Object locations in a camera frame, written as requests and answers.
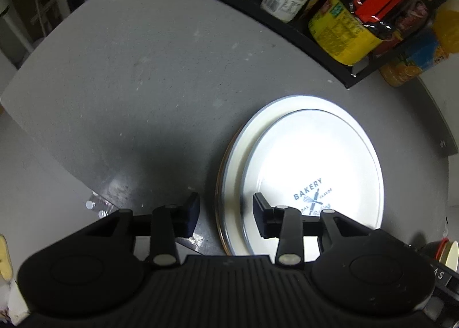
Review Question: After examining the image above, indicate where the pale yellow object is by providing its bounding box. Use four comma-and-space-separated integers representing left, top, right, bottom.
0, 234, 29, 326

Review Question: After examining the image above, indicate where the red rimmed cream bowl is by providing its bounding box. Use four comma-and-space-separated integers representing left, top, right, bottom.
421, 238, 459, 276

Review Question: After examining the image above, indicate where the clear plastic scrap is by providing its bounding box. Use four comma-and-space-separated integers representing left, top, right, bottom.
85, 190, 120, 217

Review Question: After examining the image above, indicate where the black wire rack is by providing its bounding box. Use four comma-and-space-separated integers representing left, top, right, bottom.
163, 0, 382, 89

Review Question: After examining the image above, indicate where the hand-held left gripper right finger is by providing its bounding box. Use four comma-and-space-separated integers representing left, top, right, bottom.
253, 192, 381, 266

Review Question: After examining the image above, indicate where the yellow labelled jar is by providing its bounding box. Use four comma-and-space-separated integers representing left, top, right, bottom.
308, 0, 385, 66

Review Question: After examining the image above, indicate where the white plate with script print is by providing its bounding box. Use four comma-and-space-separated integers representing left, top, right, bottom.
219, 94, 377, 256

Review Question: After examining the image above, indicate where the white plate with utensil print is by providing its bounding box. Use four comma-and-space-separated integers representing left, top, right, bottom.
240, 109, 385, 256

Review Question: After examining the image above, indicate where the orange juice bottle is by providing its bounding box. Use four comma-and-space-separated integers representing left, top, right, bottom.
379, 0, 459, 87

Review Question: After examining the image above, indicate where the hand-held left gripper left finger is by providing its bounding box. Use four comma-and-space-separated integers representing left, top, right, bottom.
77, 192, 201, 267

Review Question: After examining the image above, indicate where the red soda can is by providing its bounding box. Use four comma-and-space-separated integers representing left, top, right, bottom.
373, 0, 433, 57

